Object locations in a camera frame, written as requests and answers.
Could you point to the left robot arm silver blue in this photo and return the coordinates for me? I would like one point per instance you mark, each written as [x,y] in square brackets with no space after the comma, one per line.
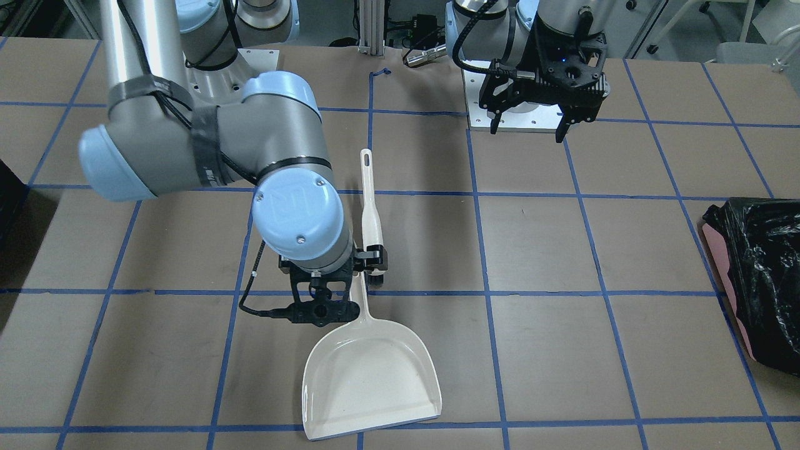
[478,32]

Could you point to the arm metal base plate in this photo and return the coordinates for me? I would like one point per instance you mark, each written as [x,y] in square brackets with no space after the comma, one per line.
[230,80]
[526,117]

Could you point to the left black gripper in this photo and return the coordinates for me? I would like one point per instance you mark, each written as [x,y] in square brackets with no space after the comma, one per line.
[524,61]

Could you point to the bin with black trash bag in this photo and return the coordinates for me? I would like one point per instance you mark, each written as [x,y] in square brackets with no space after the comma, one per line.
[754,246]

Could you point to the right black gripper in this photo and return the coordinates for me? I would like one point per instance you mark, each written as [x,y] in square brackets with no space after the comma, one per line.
[373,257]

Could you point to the beige hand brush black bristles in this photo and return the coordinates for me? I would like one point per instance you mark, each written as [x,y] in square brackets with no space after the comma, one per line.
[372,232]

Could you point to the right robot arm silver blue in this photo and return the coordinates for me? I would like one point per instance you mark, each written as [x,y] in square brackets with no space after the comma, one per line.
[185,110]

